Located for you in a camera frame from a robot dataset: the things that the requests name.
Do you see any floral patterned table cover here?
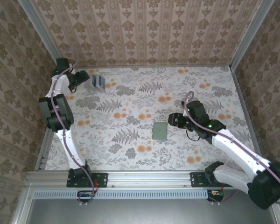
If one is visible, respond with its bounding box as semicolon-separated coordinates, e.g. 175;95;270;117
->
44;67;263;171

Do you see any grey metal panel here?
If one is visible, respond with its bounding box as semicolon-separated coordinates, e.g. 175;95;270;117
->
13;198;280;224

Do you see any aluminium right side rail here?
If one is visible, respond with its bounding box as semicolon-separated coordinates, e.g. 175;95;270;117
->
230;67;259;154

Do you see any aluminium rail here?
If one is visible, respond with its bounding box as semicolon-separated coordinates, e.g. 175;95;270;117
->
25;169;277;187
34;127;56;172
76;64;231;70
230;67;259;154

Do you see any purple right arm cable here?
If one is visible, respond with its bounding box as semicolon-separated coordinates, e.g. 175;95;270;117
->
183;91;280;206

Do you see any aluminium back rail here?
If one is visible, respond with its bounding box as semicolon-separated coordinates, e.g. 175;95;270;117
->
76;64;231;70

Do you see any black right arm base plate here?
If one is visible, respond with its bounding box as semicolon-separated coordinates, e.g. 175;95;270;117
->
190;172;234;189

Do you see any aluminium left corner post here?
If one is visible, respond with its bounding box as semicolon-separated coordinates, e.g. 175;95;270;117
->
18;0;61;62

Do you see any aluminium corner post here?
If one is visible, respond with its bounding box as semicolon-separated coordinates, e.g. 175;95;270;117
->
229;0;276;70
18;0;61;62

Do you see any aluminium left side rail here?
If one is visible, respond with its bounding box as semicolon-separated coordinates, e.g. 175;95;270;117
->
34;127;56;172

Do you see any aluminium front rail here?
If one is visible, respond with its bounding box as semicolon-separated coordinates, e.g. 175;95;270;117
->
25;169;277;187

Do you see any white slotted cable duct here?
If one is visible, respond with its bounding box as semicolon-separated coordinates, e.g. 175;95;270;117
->
34;189;210;199

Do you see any aluminium right corner post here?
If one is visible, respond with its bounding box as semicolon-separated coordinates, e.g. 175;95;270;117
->
229;0;276;70

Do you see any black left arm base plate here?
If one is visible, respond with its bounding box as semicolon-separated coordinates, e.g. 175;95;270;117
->
66;169;108;189

